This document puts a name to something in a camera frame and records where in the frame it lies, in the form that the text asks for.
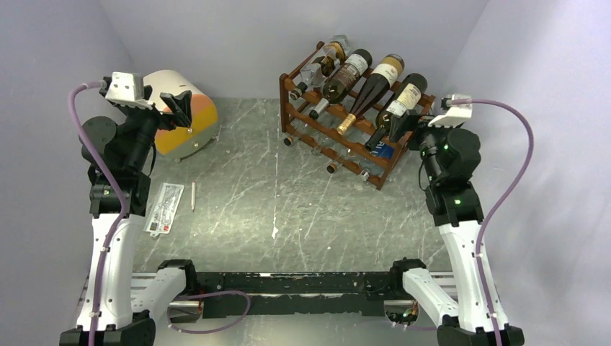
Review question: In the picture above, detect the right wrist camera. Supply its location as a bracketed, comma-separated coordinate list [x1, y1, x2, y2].
[427, 93, 473, 128]

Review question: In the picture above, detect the clear bottle blue label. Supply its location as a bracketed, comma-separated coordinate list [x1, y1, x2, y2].
[360, 142, 394, 181]

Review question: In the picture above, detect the clear liquor bottle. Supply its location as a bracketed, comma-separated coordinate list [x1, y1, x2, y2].
[289, 35, 352, 100]

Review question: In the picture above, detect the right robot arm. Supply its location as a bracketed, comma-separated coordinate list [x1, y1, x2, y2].
[388, 123, 525, 345]

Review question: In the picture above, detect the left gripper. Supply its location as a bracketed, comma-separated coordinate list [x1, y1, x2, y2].
[120, 86, 192, 171]

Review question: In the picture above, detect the wooden wine rack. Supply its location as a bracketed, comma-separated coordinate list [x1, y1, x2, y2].
[279, 41, 414, 190]

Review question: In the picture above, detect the brown bottle gold foil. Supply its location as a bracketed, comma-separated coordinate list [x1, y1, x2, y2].
[336, 53, 405, 135]

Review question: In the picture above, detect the plastic packaged item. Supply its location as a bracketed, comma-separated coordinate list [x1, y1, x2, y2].
[143, 182, 184, 238]

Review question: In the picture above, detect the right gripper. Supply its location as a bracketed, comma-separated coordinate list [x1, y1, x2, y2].
[388, 109, 460, 183]

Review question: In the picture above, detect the clear bottle lower rack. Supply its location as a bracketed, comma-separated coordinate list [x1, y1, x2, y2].
[282, 119, 362, 174]

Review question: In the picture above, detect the dark bottle white label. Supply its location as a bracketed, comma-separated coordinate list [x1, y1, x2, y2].
[365, 73, 428, 151]

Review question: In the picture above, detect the pen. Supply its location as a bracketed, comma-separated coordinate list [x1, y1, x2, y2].
[190, 181, 197, 213]

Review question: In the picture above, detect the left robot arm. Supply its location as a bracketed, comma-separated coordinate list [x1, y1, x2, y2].
[60, 79, 200, 345]

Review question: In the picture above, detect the round drawer cabinet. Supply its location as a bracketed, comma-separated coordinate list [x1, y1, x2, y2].
[143, 69, 220, 162]

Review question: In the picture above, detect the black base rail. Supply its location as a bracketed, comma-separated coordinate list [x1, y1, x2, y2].
[178, 270, 413, 319]

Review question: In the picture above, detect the dark bottle brown label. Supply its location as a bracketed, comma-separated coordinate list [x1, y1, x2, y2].
[308, 48, 373, 120]

